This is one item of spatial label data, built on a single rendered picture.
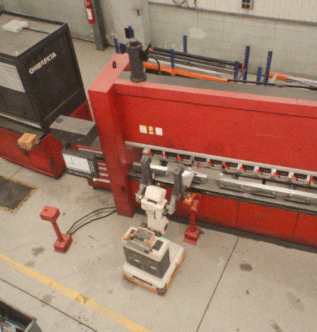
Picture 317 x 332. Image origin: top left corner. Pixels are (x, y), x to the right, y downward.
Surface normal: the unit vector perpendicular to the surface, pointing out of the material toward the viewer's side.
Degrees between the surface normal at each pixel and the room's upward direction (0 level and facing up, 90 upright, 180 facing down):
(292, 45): 90
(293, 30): 90
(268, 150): 90
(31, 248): 0
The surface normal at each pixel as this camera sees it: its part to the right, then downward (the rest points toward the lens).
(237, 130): -0.32, 0.68
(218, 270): -0.07, -0.72
